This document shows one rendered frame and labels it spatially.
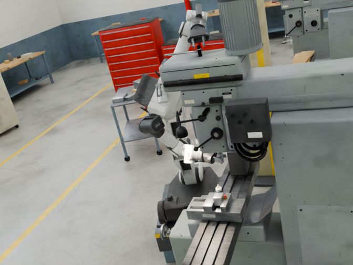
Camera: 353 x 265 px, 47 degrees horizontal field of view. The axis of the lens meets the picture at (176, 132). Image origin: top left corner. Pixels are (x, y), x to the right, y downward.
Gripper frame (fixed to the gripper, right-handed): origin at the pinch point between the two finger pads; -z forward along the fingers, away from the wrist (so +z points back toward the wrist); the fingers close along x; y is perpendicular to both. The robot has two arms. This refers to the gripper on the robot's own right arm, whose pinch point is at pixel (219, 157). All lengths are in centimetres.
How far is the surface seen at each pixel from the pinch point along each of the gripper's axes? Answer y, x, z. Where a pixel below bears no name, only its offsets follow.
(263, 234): 45, -10, -28
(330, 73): -52, 6, -68
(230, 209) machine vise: 24.5, -17.5, -12.3
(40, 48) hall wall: 54, 554, 911
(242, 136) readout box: -32, -29, -35
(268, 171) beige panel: 115, 165, 48
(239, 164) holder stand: 23.2, 30.0, 4.4
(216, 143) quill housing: -15.3, -8.9, -5.4
